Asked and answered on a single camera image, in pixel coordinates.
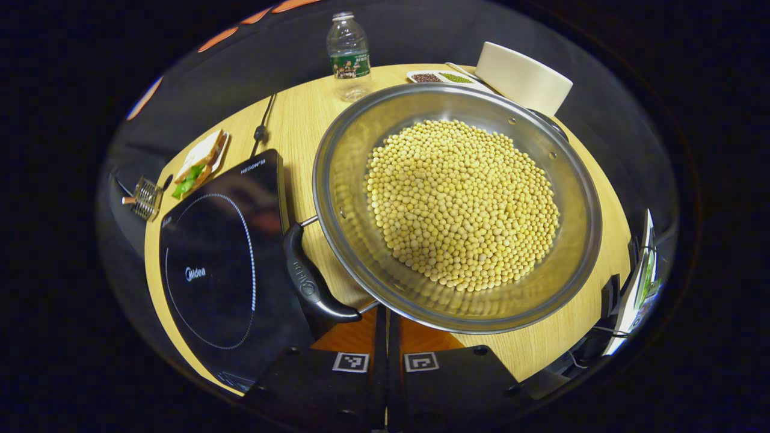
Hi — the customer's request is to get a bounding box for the white plate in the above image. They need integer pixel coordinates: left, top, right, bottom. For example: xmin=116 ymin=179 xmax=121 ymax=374
xmin=180 ymin=129 xmax=230 ymax=187

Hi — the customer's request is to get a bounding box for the sandwich with lettuce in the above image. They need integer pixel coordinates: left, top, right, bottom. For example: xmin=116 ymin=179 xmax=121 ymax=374
xmin=171 ymin=129 xmax=228 ymax=200

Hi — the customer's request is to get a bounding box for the metal wire cutlery holder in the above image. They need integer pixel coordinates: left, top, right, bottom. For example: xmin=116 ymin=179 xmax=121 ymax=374
xmin=129 ymin=176 xmax=164 ymax=222

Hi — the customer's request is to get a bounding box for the clear plastic water bottle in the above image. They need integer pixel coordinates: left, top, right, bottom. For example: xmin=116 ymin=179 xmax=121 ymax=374
xmin=326 ymin=11 xmax=372 ymax=102

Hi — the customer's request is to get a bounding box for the white divided dish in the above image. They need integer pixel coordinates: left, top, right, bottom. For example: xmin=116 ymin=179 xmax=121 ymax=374
xmin=407 ymin=70 xmax=491 ymax=91

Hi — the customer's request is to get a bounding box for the black backdrop cloth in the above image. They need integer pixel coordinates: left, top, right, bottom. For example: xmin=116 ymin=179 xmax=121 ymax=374
xmin=96 ymin=0 xmax=680 ymax=283

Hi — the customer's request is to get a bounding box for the black power cable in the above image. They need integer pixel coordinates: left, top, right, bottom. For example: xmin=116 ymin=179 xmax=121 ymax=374
xmin=250 ymin=93 xmax=277 ymax=158

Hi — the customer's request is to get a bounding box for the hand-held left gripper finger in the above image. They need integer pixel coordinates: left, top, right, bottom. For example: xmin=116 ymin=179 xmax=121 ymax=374
xmin=387 ymin=308 xmax=531 ymax=432
xmin=241 ymin=306 xmax=387 ymax=432

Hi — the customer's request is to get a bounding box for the black induction cooktop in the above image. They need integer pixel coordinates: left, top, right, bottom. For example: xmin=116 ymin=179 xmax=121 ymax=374
xmin=158 ymin=149 xmax=316 ymax=392

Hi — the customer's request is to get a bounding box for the dark stand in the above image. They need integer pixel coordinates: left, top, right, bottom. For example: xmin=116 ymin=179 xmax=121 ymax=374
xmin=600 ymin=274 xmax=621 ymax=318

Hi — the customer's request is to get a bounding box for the pile of soybeans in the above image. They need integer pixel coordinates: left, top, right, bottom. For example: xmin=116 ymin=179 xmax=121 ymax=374
xmin=365 ymin=119 xmax=561 ymax=293

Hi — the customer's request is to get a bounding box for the steel pot with black handles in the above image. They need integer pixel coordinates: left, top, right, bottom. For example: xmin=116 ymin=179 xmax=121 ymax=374
xmin=283 ymin=83 xmax=603 ymax=340

